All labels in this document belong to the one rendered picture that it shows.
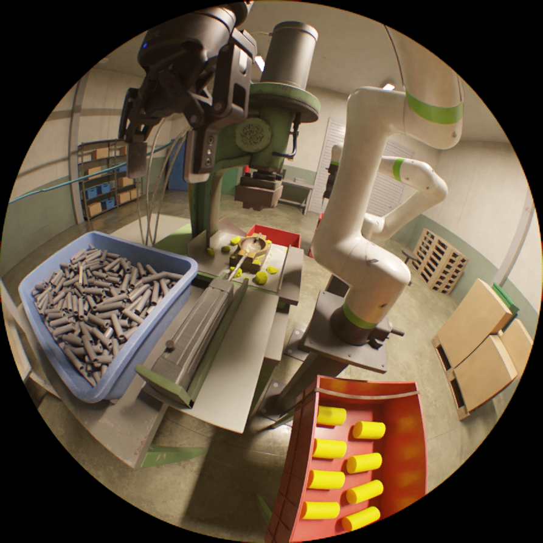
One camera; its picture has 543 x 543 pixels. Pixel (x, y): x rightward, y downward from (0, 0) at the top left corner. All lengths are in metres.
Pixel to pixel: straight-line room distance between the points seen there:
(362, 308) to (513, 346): 2.43
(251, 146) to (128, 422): 0.62
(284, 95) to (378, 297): 0.48
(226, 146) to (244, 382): 0.53
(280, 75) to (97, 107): 5.82
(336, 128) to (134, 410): 6.21
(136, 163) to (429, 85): 0.38
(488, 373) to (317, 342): 2.16
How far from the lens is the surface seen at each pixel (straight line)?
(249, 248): 0.59
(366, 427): 0.74
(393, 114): 0.46
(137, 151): 0.21
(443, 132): 0.42
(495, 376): 2.38
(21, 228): 5.36
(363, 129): 0.46
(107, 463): 1.59
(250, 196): 0.43
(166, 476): 1.39
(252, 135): 0.46
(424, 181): 0.79
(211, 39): 0.18
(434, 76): 0.33
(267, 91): 0.43
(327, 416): 0.68
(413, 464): 0.76
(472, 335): 2.50
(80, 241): 0.84
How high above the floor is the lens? 1.29
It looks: 34 degrees down
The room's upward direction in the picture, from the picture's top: 12 degrees clockwise
